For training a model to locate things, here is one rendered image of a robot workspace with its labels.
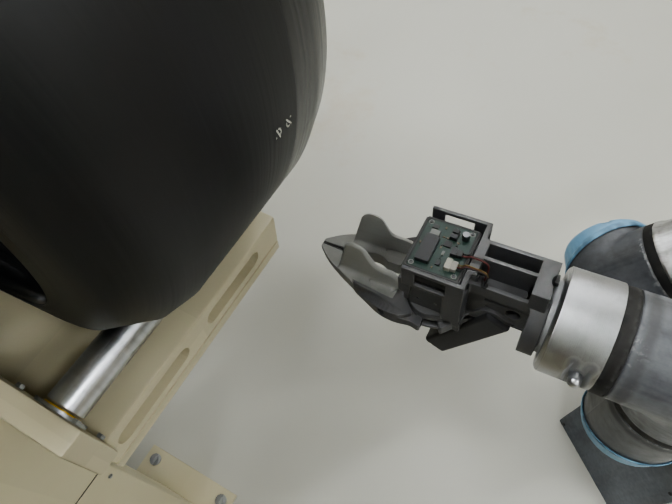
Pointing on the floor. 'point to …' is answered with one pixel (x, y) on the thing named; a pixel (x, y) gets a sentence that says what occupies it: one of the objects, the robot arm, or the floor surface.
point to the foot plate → (183, 479)
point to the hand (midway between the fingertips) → (336, 251)
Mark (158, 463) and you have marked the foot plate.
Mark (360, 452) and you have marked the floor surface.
